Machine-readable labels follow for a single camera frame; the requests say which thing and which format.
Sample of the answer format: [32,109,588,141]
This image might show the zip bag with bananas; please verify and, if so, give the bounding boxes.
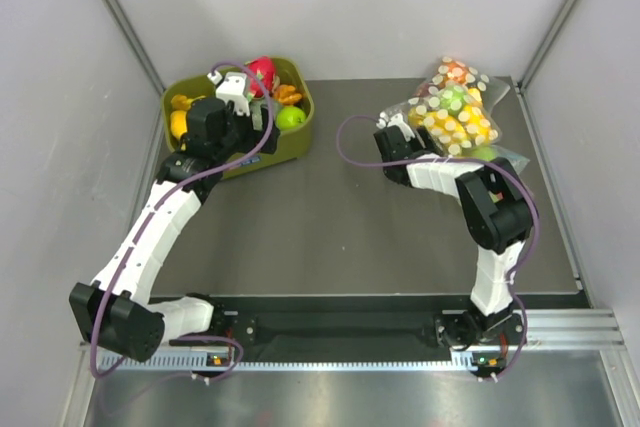
[376,84,501,157]

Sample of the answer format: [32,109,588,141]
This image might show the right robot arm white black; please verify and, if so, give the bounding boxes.
[374,126,534,348]

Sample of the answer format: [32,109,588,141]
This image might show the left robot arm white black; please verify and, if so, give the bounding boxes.
[69,97,279,362]

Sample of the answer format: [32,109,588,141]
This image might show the polka dot zip bag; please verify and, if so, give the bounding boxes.
[414,56,510,111]

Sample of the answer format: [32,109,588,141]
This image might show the blue zip bag colourful balls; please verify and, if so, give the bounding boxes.
[469,144,530,175]

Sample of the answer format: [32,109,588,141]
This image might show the olive green plastic bin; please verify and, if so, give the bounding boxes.
[161,56,315,180]

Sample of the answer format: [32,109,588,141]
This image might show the green apple toy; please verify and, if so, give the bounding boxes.
[276,105,307,131]

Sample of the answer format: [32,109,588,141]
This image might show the orange walnut-like toy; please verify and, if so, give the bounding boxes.
[273,84,303,106]

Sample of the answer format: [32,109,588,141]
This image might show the pink dragon fruit toy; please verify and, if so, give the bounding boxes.
[246,56,279,99]

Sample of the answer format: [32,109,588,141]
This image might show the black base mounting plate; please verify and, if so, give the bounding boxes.
[144,294,591,363]

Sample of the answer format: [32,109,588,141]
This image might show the yellow lemon toy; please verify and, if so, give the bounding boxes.
[170,110,188,142]

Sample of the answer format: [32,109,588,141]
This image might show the yellow banana bunch in bin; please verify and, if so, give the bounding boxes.
[170,94,205,111]

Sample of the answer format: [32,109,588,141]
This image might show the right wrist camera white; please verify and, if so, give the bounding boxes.
[376,112,416,142]

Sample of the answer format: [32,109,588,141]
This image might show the right aluminium frame post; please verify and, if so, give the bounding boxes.
[516,0,580,93]

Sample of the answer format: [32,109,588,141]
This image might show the aluminium frame post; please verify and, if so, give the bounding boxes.
[516,0,580,93]
[73,0,166,93]

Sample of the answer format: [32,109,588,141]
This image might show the left aluminium frame post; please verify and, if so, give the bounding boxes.
[73,0,166,93]

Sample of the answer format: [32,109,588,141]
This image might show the slotted grey cable duct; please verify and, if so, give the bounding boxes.
[97,347,502,373]

